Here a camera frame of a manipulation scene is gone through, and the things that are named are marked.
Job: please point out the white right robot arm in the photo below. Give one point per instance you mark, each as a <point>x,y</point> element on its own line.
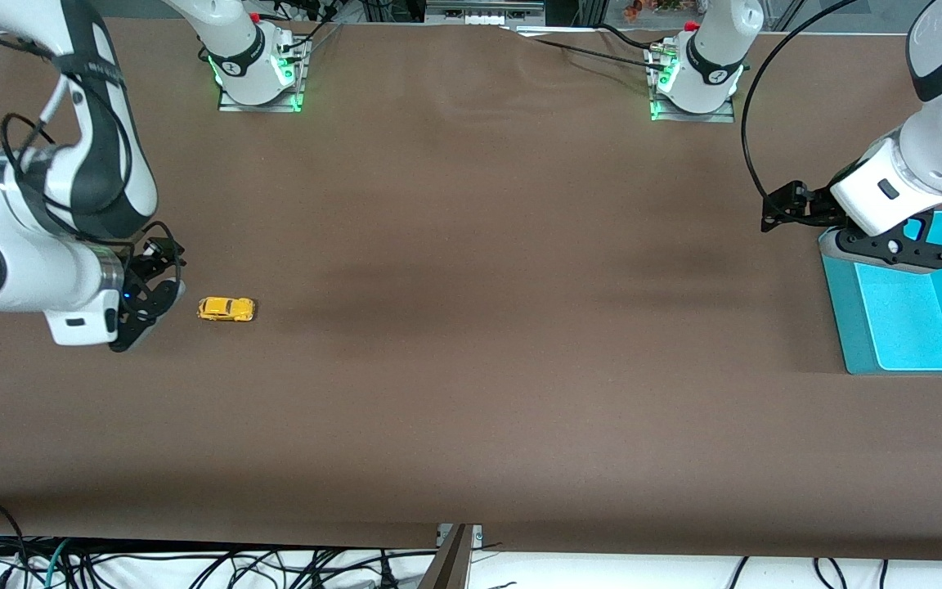
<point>29,278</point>

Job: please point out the teal plastic bin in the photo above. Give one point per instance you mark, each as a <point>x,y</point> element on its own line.
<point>912,319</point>

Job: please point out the brown table cover sheet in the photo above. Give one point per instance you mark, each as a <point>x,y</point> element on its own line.
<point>471,245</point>

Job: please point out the aluminium frame beam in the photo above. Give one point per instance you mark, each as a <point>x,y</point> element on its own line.
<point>446,564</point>

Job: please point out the yellow toy beetle car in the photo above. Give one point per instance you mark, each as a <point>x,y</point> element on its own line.
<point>226,309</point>

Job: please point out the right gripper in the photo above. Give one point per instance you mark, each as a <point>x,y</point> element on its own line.
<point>141,282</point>

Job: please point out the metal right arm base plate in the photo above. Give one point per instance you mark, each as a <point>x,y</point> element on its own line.
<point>230,105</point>

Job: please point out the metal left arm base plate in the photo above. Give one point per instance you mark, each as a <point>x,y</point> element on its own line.
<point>716,118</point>

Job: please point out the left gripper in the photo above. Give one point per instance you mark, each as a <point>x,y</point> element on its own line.
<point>806,207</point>

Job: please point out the small metal bracket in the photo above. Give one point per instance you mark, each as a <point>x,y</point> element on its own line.
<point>477,536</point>

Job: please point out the white power strip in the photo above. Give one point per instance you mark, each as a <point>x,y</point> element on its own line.
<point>483,20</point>

